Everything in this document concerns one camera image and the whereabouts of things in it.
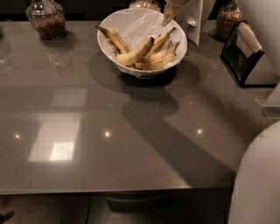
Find black napkin holder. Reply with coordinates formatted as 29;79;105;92
221;22;278;88

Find white ceramic bowl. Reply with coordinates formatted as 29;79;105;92
96;7;188;80

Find white upright stand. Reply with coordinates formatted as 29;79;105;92
176;0;216;46

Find white paper napkins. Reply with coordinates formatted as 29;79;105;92
236;22;262;58

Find middle glass jar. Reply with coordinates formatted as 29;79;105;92
129;0;161;12

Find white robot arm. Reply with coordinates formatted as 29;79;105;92
227;0;280;224

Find small middle banana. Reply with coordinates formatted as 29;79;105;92
148;41;172;63

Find glass jar with granola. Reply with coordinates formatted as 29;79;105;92
216;0;245;41
25;0;66;39

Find large centre banana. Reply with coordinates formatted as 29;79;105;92
115;37;154;67

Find left glass jar with granola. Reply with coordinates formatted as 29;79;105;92
25;0;66;39

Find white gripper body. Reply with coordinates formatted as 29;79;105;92
165;0;190;7

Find white plastic bowl liner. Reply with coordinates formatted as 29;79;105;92
102;11;187;78

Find right glass jar with granola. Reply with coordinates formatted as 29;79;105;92
216;0;245;41

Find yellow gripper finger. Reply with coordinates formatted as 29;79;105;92
161;3;183;27

